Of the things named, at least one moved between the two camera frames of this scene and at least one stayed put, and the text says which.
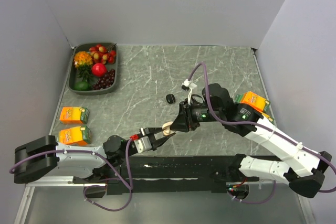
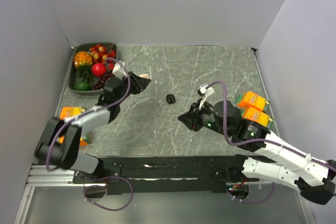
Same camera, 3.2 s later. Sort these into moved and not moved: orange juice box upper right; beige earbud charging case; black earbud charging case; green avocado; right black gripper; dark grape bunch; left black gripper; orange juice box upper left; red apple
Moved: left black gripper; beige earbud charging case; right black gripper
Not moved: green avocado; orange juice box upper left; orange juice box upper right; black earbud charging case; red apple; dark grape bunch
